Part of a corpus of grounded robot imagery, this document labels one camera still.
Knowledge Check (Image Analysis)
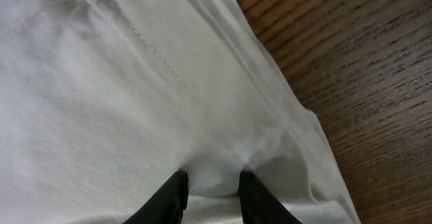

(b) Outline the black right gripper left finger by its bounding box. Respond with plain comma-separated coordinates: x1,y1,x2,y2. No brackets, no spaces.
124,169,189,224

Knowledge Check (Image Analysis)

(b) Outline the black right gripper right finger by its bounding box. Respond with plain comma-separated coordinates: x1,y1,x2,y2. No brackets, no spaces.
238,171,302,224

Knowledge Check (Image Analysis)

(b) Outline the white t-shirt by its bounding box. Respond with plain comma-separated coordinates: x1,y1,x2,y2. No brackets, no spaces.
1,0,359,223

